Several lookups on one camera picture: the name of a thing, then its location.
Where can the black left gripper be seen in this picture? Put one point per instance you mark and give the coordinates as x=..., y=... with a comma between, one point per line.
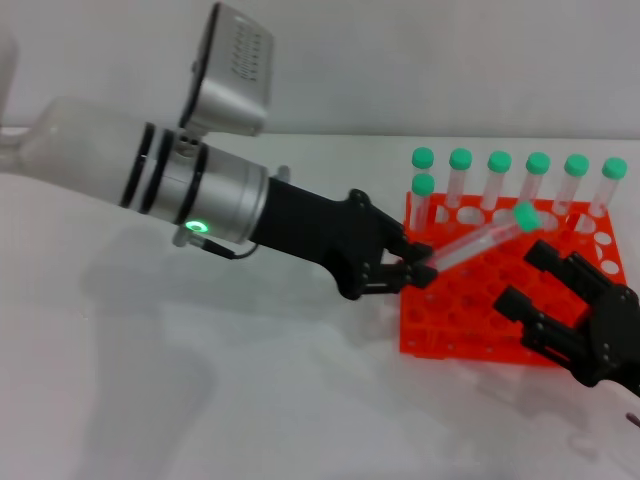
x=320, y=230

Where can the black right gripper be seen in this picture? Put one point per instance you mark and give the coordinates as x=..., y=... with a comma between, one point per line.
x=615, y=340

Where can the green-capped clear test tube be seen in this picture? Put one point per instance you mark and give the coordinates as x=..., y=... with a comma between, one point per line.
x=537, y=163
x=423, y=184
x=422, y=158
x=460, y=159
x=480, y=245
x=499, y=161
x=614, y=168
x=576, y=165

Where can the white and silver left arm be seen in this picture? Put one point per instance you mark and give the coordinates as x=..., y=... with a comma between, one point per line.
x=100, y=160

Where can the orange plastic test tube rack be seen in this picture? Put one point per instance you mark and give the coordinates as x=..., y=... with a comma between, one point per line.
x=465, y=300

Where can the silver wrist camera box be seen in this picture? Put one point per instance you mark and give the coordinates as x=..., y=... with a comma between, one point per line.
x=230, y=90

